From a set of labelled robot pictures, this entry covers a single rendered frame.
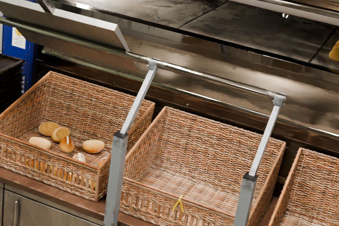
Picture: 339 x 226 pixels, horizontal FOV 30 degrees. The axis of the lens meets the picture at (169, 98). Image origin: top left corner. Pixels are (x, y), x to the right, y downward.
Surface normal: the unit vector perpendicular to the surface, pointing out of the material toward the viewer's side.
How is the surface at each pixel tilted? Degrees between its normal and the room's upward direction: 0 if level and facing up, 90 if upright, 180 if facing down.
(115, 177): 90
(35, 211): 90
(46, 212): 90
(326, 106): 71
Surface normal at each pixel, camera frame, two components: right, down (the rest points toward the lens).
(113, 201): -0.40, 0.30
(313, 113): -0.30, 0.00
